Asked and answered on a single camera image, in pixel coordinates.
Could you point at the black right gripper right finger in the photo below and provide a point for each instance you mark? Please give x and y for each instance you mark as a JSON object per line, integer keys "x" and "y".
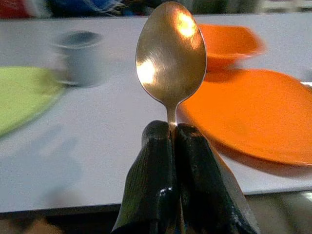
{"x": 204, "y": 185}

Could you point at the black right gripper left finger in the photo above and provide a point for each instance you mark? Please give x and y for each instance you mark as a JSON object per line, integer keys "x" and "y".
{"x": 151, "y": 175}

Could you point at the silver metal spoon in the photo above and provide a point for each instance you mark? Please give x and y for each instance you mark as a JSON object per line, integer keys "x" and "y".
{"x": 170, "y": 63}

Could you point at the orange plate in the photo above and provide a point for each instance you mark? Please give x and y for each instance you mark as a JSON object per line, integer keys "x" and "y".
{"x": 253, "y": 114}

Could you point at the grey cup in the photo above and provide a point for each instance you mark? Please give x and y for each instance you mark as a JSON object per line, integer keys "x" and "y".
{"x": 83, "y": 61}

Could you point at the orange bowl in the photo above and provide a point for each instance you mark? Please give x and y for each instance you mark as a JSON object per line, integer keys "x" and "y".
{"x": 229, "y": 44}

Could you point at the green plate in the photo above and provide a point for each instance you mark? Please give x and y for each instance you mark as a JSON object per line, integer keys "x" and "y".
{"x": 24, "y": 95}

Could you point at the red box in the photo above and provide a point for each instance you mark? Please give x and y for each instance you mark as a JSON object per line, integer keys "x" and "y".
{"x": 13, "y": 7}

